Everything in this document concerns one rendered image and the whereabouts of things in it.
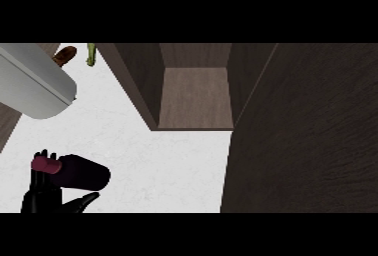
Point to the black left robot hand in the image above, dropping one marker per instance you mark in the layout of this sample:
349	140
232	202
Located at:
43	200

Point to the dark brown cabinet door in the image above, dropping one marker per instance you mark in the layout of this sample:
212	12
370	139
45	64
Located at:
308	133

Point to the brown bread loaf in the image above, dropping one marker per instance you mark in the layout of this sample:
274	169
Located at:
65	55

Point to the brown wooden panel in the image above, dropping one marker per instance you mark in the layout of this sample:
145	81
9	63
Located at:
8	123

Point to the brown wooden cabinet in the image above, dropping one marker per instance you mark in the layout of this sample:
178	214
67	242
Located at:
194	96

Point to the dark wine bottle red cap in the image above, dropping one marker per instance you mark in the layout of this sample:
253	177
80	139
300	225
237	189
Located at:
82	173

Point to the green vegetable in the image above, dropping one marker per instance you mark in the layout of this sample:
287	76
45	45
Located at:
91	55

